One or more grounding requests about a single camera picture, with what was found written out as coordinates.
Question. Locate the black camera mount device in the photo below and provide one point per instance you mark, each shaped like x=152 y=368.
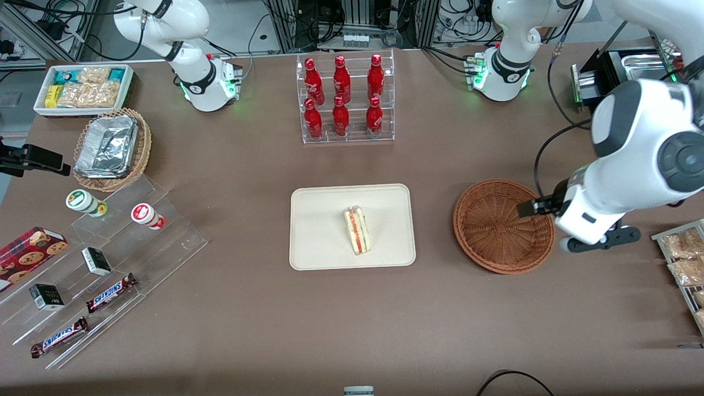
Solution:
x=38 y=157

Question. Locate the yellow snack packet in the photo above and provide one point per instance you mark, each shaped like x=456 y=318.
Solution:
x=52 y=96

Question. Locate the black metal food warmer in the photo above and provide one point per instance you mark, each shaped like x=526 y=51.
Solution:
x=610 y=71

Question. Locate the clear rice cracker bag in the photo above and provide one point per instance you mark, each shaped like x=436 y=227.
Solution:
x=699 y=298
x=679 y=245
x=687 y=270

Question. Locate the white connector strip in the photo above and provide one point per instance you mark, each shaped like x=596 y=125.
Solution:
x=355 y=40

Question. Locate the brown wicker basket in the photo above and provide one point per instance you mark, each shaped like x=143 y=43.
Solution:
x=495 y=231

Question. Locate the white plastic snack bin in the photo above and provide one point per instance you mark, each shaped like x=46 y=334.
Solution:
x=82 y=112

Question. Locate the clear acrylic stepped display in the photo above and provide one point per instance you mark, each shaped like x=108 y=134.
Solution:
x=176 y=242

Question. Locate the aluminium equipment rack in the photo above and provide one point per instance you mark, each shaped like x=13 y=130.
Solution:
x=357 y=11

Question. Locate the silver foil tray stack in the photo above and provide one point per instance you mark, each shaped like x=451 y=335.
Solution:
x=107 y=146

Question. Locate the triangular sandwich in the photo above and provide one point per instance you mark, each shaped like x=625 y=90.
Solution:
x=358 y=231

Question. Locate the light wicker basket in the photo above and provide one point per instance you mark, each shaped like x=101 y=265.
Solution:
x=144 y=148

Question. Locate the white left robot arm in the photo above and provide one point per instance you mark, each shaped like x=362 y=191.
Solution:
x=638 y=143

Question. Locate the red cola bottle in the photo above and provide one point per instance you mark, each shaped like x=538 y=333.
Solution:
x=341 y=80
x=374 y=116
x=340 y=118
x=312 y=82
x=375 y=77
x=313 y=121

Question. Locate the teal snack packet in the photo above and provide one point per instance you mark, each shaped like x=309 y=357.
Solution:
x=63 y=77
x=116 y=73

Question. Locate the red lid white cup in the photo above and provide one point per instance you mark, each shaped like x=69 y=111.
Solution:
x=144 y=213

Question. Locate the beige plastic tray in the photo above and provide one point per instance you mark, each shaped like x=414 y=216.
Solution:
x=319 y=231

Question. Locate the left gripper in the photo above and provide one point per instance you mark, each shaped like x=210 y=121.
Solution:
x=551 y=204

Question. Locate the clear acrylic bottle rack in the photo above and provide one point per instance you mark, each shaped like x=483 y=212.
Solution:
x=355 y=88

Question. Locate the snickers chocolate bar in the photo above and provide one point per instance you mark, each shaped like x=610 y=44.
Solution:
x=111 y=292
x=59 y=337

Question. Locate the red cookie box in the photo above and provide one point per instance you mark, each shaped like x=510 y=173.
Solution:
x=27 y=256

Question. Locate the green lid white cup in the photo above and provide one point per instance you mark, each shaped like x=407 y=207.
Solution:
x=82 y=201

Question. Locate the small black box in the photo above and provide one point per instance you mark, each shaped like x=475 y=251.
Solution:
x=47 y=297
x=96 y=260

